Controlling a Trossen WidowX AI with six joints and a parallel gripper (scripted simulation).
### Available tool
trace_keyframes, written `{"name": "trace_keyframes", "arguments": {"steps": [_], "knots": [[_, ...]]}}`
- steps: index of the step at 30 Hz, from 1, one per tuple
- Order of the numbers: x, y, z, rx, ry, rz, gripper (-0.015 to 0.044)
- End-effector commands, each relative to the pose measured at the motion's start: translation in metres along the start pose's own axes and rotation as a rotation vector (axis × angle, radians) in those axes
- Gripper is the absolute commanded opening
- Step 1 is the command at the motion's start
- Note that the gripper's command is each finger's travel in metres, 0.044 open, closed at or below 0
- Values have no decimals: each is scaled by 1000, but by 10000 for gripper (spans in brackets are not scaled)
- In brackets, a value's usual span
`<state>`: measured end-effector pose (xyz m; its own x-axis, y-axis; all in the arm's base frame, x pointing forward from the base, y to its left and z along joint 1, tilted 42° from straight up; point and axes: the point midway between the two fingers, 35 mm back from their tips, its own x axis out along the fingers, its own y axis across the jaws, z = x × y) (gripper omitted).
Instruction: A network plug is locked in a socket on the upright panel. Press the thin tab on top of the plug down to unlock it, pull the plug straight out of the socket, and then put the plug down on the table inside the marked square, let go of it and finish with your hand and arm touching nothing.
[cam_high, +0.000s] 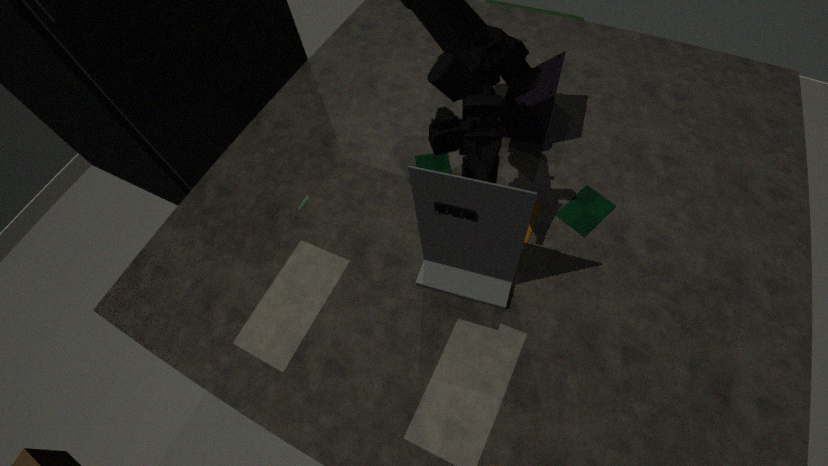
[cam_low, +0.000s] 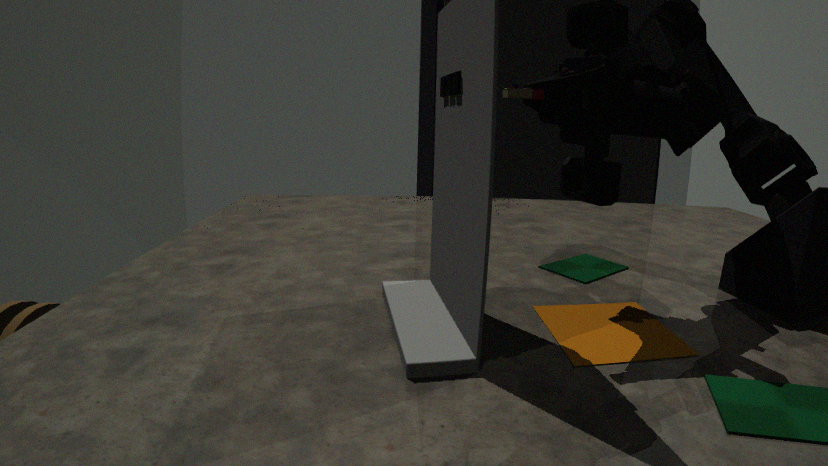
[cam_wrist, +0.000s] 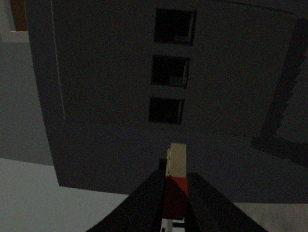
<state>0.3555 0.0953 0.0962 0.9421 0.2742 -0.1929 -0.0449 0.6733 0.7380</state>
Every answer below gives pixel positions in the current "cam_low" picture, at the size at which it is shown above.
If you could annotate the green flat square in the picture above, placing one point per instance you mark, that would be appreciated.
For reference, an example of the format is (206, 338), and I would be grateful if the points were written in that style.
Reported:
(584, 268)
(771, 409)

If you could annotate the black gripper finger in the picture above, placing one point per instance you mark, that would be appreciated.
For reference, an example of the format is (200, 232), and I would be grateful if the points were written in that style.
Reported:
(577, 125)
(577, 73)

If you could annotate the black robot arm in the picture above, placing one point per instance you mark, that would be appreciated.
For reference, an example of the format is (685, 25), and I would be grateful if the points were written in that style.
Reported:
(698, 92)

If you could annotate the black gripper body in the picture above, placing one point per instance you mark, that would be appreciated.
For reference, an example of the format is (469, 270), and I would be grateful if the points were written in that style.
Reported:
(633, 107)

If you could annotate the grey panel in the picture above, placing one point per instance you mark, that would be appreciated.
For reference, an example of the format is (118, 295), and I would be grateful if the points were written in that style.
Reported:
(437, 323)

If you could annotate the orange flat square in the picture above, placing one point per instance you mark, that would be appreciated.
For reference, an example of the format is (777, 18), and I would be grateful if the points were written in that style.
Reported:
(611, 333)

